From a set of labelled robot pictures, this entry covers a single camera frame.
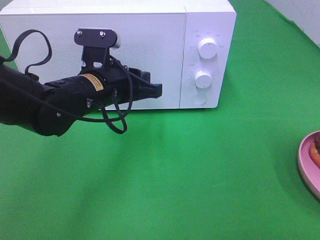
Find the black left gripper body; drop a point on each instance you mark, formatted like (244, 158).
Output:
(117, 85)

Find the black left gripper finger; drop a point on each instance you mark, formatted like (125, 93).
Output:
(139, 77)
(147, 90)

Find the white microwave door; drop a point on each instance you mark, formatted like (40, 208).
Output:
(148, 42)

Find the round white door release button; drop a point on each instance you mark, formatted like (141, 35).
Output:
(199, 99)

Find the white timer knob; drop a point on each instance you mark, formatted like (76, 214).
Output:
(203, 79)

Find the burger with lettuce and tomato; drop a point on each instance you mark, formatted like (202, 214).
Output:
(314, 150)

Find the pink round plate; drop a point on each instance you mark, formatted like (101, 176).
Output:
(308, 169)

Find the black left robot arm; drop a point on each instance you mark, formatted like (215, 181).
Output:
(51, 108)

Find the white microwave oven body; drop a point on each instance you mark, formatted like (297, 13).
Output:
(203, 18)

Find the upper white power knob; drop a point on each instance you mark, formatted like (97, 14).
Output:
(207, 48)

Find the green table cloth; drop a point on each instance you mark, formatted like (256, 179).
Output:
(228, 173)

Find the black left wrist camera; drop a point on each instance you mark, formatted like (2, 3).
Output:
(96, 44)

